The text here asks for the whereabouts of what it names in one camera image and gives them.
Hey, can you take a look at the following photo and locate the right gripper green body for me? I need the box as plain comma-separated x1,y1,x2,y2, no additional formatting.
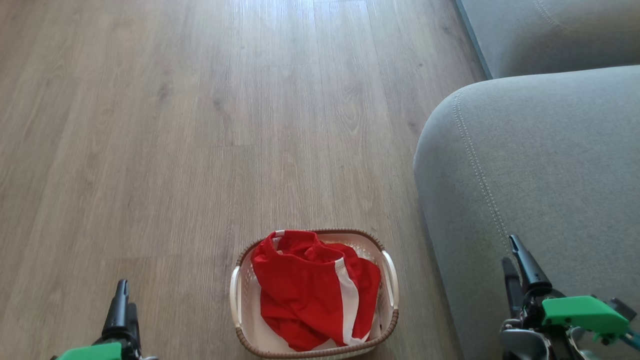
500,287,640,360

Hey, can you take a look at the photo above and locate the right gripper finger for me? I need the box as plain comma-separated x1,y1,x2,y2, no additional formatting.
501,257,524,319
509,235,551,296

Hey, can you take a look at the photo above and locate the red garment with white stripes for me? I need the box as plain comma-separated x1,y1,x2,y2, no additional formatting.
251,230,382,352

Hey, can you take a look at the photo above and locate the grey fabric sofa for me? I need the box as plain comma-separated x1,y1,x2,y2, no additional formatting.
414,0,640,360

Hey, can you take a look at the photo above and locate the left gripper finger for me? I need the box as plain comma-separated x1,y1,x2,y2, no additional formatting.
102,279,130,339
127,303,142,351

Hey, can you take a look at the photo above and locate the white wicker-rimmed laundry basket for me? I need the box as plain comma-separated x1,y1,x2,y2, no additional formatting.
229,228,400,360

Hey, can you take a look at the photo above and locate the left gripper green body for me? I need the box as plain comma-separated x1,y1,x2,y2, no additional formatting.
50,335,161,360

